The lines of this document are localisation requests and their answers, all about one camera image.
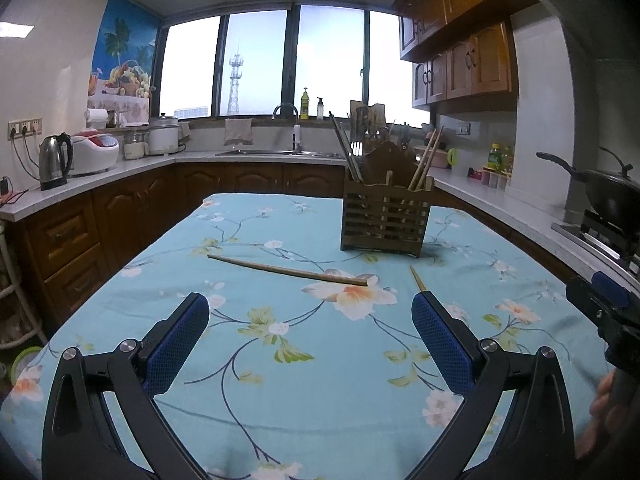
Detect black framed window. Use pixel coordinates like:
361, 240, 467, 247
159, 4, 431, 123

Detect wooden cutting board rack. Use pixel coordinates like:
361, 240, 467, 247
348, 101, 387, 145

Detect dark wooden lower cabinets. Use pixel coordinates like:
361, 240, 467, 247
0, 160, 576, 346

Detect white storage rack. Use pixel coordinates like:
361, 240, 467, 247
0, 225, 41, 351

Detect glass jar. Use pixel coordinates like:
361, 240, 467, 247
123, 130, 149, 161

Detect gas stove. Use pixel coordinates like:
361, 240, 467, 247
550, 207, 640, 281

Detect floral blue tablecloth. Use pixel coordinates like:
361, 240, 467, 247
0, 191, 621, 480

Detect wooden knife block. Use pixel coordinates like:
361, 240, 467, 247
390, 120, 416, 152

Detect steel electric kettle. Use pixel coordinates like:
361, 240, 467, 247
38, 132, 75, 191

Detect pink hanging towel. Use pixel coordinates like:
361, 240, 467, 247
223, 118, 254, 147

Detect chrome faucet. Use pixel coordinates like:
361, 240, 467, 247
272, 102, 302, 153

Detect dark metal chopstick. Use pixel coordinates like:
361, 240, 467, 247
328, 111, 357, 181
340, 121, 362, 181

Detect wooden utensil holder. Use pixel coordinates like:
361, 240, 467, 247
341, 142, 435, 258

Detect steel kitchen sink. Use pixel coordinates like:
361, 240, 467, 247
216, 148, 317, 157

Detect white and red rice cooker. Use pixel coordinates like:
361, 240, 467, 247
70, 130, 120, 177

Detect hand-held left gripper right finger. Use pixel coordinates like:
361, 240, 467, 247
407, 291, 576, 480

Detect wooden upper cabinets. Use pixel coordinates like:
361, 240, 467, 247
392, 0, 541, 116

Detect person's right hand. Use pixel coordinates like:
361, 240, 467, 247
574, 369, 616, 460

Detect pink basin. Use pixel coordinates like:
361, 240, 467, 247
422, 130, 451, 170

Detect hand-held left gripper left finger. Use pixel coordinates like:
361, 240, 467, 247
42, 292, 211, 480

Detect white electric pot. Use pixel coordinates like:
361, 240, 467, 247
148, 115, 180, 156

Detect range hood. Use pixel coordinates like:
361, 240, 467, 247
515, 0, 640, 66

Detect row of spice jars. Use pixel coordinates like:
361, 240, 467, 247
480, 167, 513, 190

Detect black wok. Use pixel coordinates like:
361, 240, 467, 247
536, 146, 640, 221

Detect fruit wall poster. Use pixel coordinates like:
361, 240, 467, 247
87, 0, 161, 128

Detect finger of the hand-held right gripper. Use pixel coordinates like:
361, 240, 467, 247
592, 270, 640, 328
566, 275, 640, 347

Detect black power cable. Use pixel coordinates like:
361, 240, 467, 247
10, 135, 41, 183

